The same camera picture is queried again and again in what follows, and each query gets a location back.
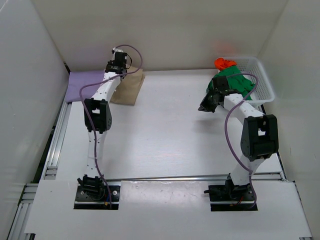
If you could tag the white plastic basket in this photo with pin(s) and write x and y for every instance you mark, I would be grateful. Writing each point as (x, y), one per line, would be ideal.
(264, 92)

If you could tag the white front board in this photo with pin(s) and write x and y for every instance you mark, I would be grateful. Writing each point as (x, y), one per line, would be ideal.
(177, 210)

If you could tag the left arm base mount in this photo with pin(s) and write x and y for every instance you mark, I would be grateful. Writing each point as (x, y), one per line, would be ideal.
(93, 194)

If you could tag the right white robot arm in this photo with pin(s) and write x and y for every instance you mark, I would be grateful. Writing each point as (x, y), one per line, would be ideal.
(259, 140)

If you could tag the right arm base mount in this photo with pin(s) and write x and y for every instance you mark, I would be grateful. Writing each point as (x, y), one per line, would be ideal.
(229, 197)

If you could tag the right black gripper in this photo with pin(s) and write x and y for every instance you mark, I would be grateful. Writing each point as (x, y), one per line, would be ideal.
(208, 103)

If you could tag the beige t shirt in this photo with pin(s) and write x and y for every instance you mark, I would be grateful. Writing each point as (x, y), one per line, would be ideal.
(128, 90)

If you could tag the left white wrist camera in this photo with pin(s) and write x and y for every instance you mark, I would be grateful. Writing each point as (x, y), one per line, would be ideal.
(116, 50)

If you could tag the aluminium frame rail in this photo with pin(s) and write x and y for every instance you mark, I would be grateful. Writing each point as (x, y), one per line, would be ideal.
(162, 138)

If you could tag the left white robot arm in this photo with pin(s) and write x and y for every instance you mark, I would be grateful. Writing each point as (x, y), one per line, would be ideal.
(95, 98)

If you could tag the green t shirt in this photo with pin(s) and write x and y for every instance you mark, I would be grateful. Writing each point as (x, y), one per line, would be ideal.
(235, 80)

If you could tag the orange t shirt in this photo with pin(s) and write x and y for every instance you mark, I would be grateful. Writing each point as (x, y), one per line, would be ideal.
(221, 63)

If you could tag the purple t shirt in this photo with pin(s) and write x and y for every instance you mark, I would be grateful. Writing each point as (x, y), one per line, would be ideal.
(79, 79)

